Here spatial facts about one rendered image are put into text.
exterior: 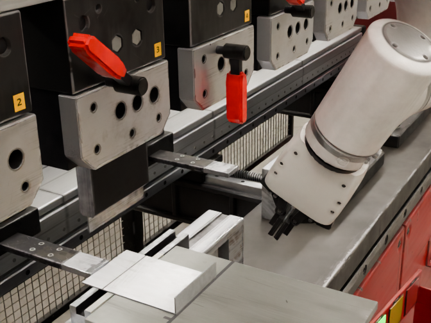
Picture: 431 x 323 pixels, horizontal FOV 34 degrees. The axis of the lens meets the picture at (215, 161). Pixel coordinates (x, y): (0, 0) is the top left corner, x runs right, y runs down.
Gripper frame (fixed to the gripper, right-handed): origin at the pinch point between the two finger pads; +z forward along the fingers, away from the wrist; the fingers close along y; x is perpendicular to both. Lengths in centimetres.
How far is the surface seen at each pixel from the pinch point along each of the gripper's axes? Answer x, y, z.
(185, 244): 8.1, 8.7, 5.4
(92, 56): 24.0, 20.9, -27.8
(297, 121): -276, 27, 201
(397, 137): -62, -10, 22
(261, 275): 11.7, -1.5, -2.7
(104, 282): 21.5, 12.8, 2.9
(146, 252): 13.4, 11.7, 4.6
